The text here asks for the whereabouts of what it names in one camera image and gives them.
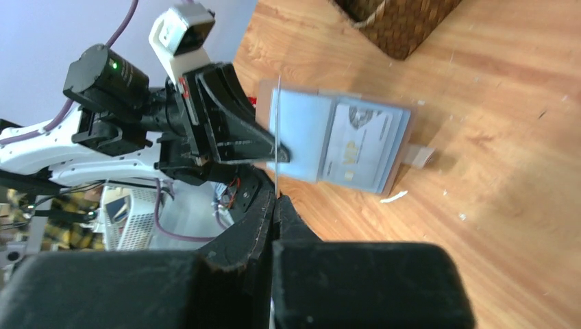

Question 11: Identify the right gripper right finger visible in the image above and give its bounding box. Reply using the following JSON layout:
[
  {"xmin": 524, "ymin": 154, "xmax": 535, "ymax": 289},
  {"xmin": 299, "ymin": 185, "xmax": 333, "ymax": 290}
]
[{"xmin": 271, "ymin": 196, "xmax": 476, "ymax": 328}]

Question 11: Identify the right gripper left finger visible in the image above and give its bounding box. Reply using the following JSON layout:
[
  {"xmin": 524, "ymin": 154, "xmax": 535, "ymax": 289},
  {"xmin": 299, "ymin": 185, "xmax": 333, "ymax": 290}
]
[{"xmin": 1, "ymin": 192, "xmax": 275, "ymax": 328}]

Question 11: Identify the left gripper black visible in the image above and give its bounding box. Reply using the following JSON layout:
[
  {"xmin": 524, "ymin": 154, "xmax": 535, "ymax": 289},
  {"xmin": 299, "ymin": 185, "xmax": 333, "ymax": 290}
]
[{"xmin": 156, "ymin": 62, "xmax": 291, "ymax": 186}]

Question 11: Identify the grey VIP credit card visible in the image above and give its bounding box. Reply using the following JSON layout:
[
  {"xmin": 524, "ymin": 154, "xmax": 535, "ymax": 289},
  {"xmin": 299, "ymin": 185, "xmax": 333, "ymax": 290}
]
[{"xmin": 321, "ymin": 100, "xmax": 403, "ymax": 192}]

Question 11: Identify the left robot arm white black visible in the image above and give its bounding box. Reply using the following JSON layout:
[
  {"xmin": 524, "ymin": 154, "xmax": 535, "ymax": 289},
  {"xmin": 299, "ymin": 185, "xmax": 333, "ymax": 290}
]
[{"xmin": 1, "ymin": 44, "xmax": 291, "ymax": 188}]

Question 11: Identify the white perforated plastic basket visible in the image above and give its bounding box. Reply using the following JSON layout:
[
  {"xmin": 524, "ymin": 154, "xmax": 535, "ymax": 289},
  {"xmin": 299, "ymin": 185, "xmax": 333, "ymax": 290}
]
[{"xmin": 98, "ymin": 186, "xmax": 157, "ymax": 251}]

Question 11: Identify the brown wicker divided basket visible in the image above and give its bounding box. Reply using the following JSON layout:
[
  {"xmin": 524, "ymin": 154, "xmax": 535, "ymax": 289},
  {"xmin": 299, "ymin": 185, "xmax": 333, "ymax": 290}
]
[{"xmin": 331, "ymin": 0, "xmax": 461, "ymax": 60}]

